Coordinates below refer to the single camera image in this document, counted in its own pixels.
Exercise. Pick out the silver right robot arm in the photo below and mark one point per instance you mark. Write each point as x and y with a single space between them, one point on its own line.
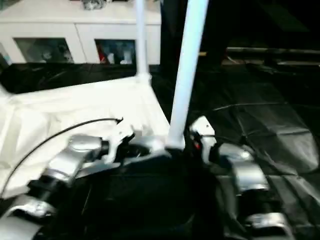
250 170

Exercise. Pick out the teal patterned hanging cloth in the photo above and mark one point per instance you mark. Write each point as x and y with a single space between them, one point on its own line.
6 56

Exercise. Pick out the white plastic table leg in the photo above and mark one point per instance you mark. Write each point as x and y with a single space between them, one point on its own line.
141 37
186 75

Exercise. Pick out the red object behind glass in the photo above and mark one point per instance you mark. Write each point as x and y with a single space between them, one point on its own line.
103 55

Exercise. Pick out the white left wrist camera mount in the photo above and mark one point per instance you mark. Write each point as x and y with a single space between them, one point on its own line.
117 142

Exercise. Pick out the white cabinet with glass doors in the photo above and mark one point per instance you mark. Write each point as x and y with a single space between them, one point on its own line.
62 25

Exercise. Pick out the black mat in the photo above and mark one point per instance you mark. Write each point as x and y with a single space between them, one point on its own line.
262 125

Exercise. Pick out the small tan label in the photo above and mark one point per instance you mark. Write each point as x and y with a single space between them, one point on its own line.
203 53

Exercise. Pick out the clear glass trinket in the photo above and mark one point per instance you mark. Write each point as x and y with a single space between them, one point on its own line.
91 3

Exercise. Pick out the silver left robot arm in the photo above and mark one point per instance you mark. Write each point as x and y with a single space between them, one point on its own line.
70 155

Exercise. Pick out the white plastic table top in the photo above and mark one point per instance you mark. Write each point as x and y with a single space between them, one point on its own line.
62 110

